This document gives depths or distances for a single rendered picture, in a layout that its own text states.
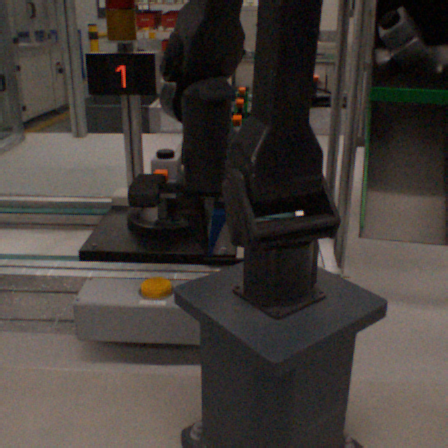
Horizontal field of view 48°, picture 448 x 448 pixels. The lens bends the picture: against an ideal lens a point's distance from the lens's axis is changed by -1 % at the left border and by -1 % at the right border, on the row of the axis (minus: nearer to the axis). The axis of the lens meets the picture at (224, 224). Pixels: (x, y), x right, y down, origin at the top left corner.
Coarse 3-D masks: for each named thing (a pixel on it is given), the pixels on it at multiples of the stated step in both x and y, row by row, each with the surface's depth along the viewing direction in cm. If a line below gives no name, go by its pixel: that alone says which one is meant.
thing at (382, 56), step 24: (384, 0) 87; (408, 0) 86; (432, 0) 85; (432, 24) 84; (384, 48) 80; (432, 48) 79; (384, 72) 76; (408, 72) 75; (432, 72) 74; (384, 96) 70; (408, 96) 69; (432, 96) 68
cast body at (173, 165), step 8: (160, 152) 82; (168, 152) 82; (152, 160) 81; (160, 160) 81; (168, 160) 81; (176, 160) 81; (152, 168) 82; (160, 168) 82; (168, 168) 82; (176, 168) 82; (168, 176) 82; (176, 176) 82
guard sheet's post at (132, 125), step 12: (120, 48) 90; (132, 48) 90; (132, 96) 93; (132, 108) 94; (132, 120) 95; (132, 132) 96; (132, 144) 97; (132, 156) 98; (132, 168) 99; (132, 180) 99
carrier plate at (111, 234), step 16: (112, 208) 93; (128, 208) 93; (208, 208) 94; (112, 224) 87; (96, 240) 81; (112, 240) 81; (128, 240) 81; (144, 240) 81; (160, 240) 81; (176, 240) 81; (192, 240) 81; (224, 240) 81; (80, 256) 77; (96, 256) 77; (112, 256) 77; (128, 256) 77; (144, 256) 77; (160, 256) 77; (176, 256) 76; (192, 256) 76; (224, 256) 76
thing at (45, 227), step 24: (0, 216) 99; (24, 216) 98; (48, 216) 98; (72, 216) 98; (96, 216) 98; (288, 216) 96; (0, 240) 93; (24, 240) 93; (48, 240) 93; (72, 240) 93
